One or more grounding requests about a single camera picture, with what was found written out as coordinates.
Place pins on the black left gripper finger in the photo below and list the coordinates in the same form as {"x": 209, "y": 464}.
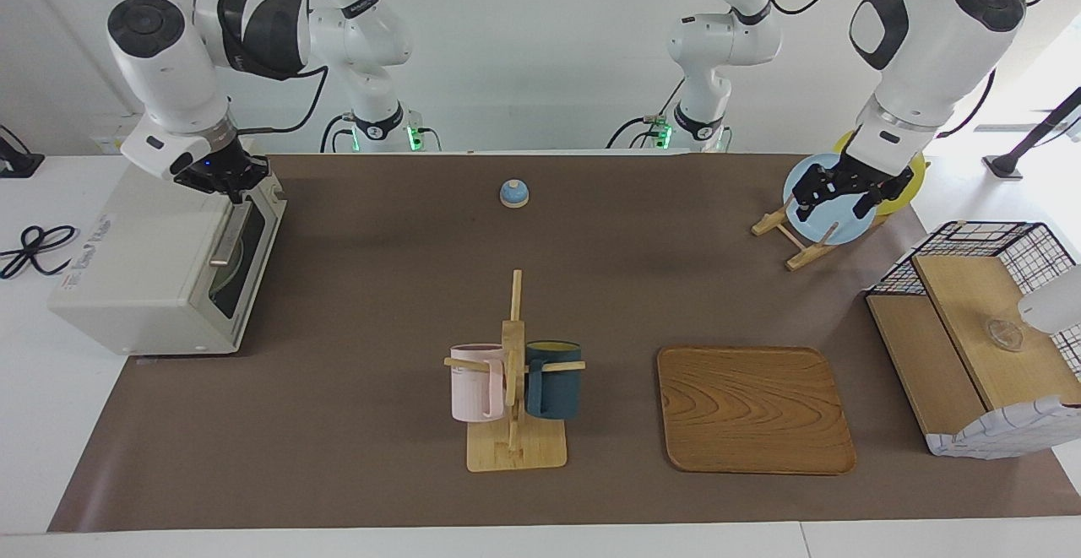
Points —
{"x": 867, "y": 205}
{"x": 801, "y": 208}

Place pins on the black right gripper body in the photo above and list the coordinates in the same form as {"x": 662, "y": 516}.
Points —
{"x": 221, "y": 168}

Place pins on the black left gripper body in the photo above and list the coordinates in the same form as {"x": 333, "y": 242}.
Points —
{"x": 853, "y": 174}

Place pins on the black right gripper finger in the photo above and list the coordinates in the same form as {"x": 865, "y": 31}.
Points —
{"x": 234, "y": 197}

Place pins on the pale green plate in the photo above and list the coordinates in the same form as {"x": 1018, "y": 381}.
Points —
{"x": 226, "y": 278}

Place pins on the metal tray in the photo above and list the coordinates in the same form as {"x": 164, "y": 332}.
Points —
{"x": 258, "y": 288}

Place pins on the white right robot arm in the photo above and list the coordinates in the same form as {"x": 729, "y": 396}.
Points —
{"x": 169, "y": 60}

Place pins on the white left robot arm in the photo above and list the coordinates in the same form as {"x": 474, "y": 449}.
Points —
{"x": 929, "y": 43}

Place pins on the white toaster oven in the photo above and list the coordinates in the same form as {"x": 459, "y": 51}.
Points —
{"x": 127, "y": 246}

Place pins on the yellow plate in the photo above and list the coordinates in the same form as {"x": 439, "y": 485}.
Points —
{"x": 902, "y": 197}

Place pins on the light blue plate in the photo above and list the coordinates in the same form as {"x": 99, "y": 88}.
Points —
{"x": 836, "y": 224}

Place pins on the wooden plate rack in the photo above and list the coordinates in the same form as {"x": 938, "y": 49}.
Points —
{"x": 802, "y": 256}

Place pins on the wooden shelf box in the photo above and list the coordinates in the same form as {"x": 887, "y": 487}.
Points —
{"x": 963, "y": 305}

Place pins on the brown table mat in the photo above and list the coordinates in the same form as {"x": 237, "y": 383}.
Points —
{"x": 372, "y": 288}

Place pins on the black angled stand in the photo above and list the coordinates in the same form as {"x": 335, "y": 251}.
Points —
{"x": 1026, "y": 148}

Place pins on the small clear glass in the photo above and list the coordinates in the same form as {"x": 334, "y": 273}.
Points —
{"x": 1004, "y": 336}

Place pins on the small black stand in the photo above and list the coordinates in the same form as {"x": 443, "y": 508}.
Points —
{"x": 19, "y": 161}

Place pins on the brown wooden tray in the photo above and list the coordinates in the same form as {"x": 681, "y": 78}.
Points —
{"x": 752, "y": 410}

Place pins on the white rounded device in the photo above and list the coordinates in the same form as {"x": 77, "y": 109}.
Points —
{"x": 1056, "y": 303}

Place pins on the small blue bowl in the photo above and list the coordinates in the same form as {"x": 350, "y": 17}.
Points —
{"x": 513, "y": 194}

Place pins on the dark blue mug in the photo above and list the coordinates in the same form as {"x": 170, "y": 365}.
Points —
{"x": 557, "y": 385}

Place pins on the pink mug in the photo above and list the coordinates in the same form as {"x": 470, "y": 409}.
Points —
{"x": 473, "y": 385}

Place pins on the wooden mug rack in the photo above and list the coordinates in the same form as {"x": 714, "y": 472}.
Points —
{"x": 513, "y": 448}

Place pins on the white wall box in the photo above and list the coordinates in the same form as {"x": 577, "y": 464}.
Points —
{"x": 110, "y": 144}

